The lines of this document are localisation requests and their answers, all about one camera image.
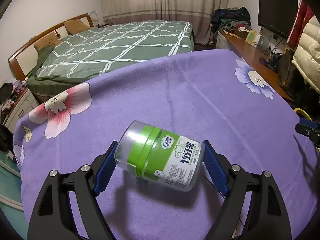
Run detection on left brown pillow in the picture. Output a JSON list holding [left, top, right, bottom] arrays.
[[33, 32, 62, 52]]

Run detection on wooden desk cabinet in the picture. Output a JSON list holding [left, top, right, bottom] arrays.
[[216, 30, 294, 103]]

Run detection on right brown pillow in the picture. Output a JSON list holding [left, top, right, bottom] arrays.
[[63, 19, 90, 35]]

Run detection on purple floral blanket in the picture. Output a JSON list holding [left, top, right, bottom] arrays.
[[14, 50, 319, 239]]

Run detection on cream puffer jacket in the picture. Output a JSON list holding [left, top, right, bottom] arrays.
[[292, 15, 320, 93]]

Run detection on dark clothes on nightstand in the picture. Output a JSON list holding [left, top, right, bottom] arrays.
[[0, 83, 13, 152]]

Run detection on brown pillow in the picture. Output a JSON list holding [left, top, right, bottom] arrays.
[[63, 19, 90, 35], [33, 32, 62, 52]]

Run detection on clothes pile on desk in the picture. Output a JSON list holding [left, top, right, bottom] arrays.
[[210, 7, 251, 33]]

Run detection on green plaid bed quilt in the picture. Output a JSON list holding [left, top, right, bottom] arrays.
[[27, 20, 194, 102]]

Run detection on pink striped curtain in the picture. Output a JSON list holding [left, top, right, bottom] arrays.
[[103, 0, 229, 43]]

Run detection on yellow rimmed trash bin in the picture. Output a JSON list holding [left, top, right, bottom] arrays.
[[294, 107, 312, 121]]

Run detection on white bedside nightstand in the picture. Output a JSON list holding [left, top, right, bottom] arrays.
[[3, 88, 39, 133]]

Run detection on green toothpick jar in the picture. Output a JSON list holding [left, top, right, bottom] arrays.
[[114, 121, 204, 192]]

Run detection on black television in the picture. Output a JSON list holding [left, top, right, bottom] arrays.
[[258, 0, 298, 38]]

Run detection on wooden bed headboard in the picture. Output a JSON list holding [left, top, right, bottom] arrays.
[[8, 13, 94, 81]]

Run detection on red quilted jacket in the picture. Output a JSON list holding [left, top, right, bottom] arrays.
[[287, 0, 314, 49]]

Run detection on green picture frame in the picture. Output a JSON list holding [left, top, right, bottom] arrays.
[[245, 30, 259, 44]]

